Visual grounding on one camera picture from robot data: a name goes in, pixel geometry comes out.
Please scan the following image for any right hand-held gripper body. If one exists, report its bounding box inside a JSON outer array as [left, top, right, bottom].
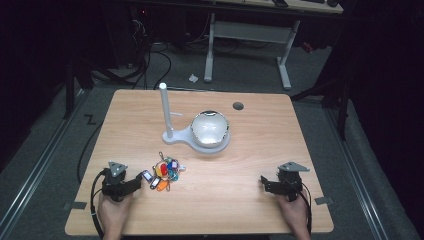
[[270, 161, 311, 203]]

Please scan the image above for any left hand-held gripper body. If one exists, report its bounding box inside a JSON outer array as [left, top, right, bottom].
[[101, 161, 135, 203]]

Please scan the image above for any bunch of colourful key tags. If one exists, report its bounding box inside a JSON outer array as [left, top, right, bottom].
[[141, 151, 187, 193]]

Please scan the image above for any person's left hand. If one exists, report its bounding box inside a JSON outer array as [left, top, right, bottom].
[[97, 191, 134, 240]]

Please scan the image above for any person's right hand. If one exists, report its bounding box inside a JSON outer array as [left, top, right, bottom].
[[273, 189, 312, 240]]

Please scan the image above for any grey tape piece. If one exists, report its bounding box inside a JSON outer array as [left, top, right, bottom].
[[62, 201, 88, 212], [313, 196, 335, 206]]

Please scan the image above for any white stand with pole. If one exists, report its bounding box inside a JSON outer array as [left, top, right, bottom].
[[158, 82, 232, 155]]

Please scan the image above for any white round bowl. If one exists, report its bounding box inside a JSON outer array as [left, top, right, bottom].
[[190, 110, 231, 149]]

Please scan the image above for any black metal stand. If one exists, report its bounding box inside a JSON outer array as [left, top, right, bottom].
[[289, 49, 356, 142], [62, 58, 96, 121]]

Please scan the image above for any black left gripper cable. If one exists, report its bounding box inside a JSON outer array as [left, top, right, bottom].
[[90, 168, 110, 240]]

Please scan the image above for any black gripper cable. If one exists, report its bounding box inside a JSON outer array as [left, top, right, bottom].
[[90, 168, 110, 240], [299, 188, 314, 235]]

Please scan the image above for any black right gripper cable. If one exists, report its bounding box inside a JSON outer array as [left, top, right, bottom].
[[299, 188, 314, 235]]

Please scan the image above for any black floor cable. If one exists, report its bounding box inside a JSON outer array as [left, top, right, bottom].
[[76, 120, 105, 185]]

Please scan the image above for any metal floor rail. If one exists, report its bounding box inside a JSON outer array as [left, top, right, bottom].
[[323, 107, 390, 240], [0, 89, 88, 236]]

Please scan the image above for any bundle of black cables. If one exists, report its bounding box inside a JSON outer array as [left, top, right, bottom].
[[131, 18, 173, 91]]

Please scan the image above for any grey desk frame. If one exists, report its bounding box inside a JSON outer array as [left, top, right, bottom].
[[203, 0, 345, 91]]

